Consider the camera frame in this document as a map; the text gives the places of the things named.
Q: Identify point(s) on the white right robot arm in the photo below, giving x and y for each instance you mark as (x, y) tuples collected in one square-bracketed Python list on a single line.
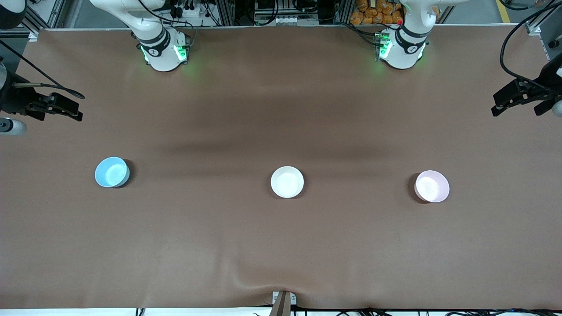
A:
[(162, 52)]

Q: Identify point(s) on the brown table cloth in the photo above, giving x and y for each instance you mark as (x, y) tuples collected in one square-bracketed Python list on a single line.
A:
[(281, 109)]

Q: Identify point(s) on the white bowl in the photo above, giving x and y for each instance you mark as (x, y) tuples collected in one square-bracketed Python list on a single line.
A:
[(287, 182)]

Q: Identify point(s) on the white connector strip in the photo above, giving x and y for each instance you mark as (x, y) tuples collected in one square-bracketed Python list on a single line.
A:
[(287, 20)]

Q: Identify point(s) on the blue bowl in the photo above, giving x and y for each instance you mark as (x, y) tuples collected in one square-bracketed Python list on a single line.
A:
[(111, 172)]

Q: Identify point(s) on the white power strip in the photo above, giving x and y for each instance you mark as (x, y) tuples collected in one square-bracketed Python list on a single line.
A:
[(186, 11)]

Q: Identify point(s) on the orange snack packets bag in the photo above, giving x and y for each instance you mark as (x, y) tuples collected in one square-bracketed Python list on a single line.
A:
[(369, 13)]

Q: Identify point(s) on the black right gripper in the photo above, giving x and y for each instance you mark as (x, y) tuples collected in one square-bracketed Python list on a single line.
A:
[(16, 100)]

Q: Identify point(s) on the aluminium frame post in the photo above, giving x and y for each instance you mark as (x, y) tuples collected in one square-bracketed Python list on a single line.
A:
[(226, 11), (342, 11)]

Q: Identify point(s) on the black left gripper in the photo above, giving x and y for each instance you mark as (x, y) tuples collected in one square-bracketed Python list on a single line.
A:
[(541, 87)]

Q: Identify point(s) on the pink bowl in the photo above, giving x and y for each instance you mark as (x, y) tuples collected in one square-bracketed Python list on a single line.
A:
[(432, 186)]

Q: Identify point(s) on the aluminium frame profile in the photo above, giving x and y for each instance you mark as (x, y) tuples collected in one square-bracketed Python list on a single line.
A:
[(533, 28), (57, 13)]

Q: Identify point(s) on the grey metal clamp bracket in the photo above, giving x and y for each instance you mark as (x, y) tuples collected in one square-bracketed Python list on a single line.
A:
[(293, 299)]

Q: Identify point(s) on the brown mount post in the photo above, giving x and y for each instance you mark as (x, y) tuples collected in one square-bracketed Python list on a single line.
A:
[(281, 307)]

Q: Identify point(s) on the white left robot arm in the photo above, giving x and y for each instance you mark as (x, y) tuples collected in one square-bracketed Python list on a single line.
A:
[(401, 50)]

